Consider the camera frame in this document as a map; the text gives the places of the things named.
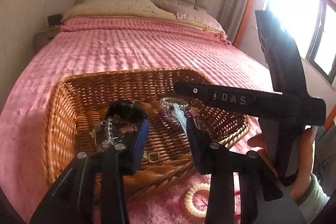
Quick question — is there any silver chain necklace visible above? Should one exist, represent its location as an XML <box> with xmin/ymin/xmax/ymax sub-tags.
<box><xmin>91</xmin><ymin>119</ymin><xmax>118</xmax><ymax>153</ymax></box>

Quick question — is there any grey nightstand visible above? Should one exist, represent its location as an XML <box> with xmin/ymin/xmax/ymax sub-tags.
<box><xmin>34</xmin><ymin>27</ymin><xmax>65</xmax><ymax>52</ymax></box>

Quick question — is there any pink fleece blanket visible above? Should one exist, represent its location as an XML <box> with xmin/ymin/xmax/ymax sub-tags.
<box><xmin>0</xmin><ymin>17</ymin><xmax>279</xmax><ymax>224</ymax></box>

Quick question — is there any beige folded quilt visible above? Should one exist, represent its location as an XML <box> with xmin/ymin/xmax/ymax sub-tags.
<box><xmin>62</xmin><ymin>5</ymin><xmax>226</xmax><ymax>35</ymax></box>

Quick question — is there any white wardrobe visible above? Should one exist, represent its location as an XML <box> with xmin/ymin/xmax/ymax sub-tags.
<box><xmin>0</xmin><ymin>0</ymin><xmax>55</xmax><ymax>109</ymax></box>

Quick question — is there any cream spiral hair tie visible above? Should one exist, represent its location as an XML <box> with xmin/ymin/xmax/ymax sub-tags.
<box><xmin>184</xmin><ymin>183</ymin><xmax>212</xmax><ymax>218</ymax></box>

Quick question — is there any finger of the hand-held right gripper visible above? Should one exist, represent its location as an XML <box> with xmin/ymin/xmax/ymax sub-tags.
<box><xmin>174</xmin><ymin>80</ymin><xmax>301</xmax><ymax>119</ymax></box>

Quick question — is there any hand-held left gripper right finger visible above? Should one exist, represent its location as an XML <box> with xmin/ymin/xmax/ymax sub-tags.
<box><xmin>184</xmin><ymin>116</ymin><xmax>306</xmax><ymax>224</ymax></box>

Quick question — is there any person's right forearm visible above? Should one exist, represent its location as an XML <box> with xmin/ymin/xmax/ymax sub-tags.
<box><xmin>297</xmin><ymin>173</ymin><xmax>331</xmax><ymax>216</ymax></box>

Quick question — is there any person's right hand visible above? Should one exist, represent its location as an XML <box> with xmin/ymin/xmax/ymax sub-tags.
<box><xmin>247</xmin><ymin>126</ymin><xmax>315</xmax><ymax>201</ymax></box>

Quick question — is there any white pillow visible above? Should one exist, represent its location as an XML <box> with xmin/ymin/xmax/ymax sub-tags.
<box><xmin>75</xmin><ymin>0</ymin><xmax>162</xmax><ymax>10</ymax></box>

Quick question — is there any brown wicker basket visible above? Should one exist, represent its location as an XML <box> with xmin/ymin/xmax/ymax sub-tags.
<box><xmin>41</xmin><ymin>67</ymin><xmax>251</xmax><ymax>201</ymax></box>

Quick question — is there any pink pillow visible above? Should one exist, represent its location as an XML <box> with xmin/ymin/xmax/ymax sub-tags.
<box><xmin>160</xmin><ymin>1</ymin><xmax>219</xmax><ymax>28</ymax></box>

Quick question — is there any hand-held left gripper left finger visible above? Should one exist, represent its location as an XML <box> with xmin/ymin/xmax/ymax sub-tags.
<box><xmin>29</xmin><ymin>114</ymin><xmax>150</xmax><ymax>224</ymax></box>

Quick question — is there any window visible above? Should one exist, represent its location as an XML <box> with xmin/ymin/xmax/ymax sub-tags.
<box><xmin>262</xmin><ymin>0</ymin><xmax>336</xmax><ymax>83</ymax></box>

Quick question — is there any black wrist watch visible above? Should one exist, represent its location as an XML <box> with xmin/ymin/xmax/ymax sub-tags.
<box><xmin>105</xmin><ymin>99</ymin><xmax>149</xmax><ymax>135</ymax></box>

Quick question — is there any purple spiral hair tie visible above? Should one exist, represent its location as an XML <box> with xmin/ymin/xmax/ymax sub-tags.
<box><xmin>161</xmin><ymin>107</ymin><xmax>193</xmax><ymax>130</ymax></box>

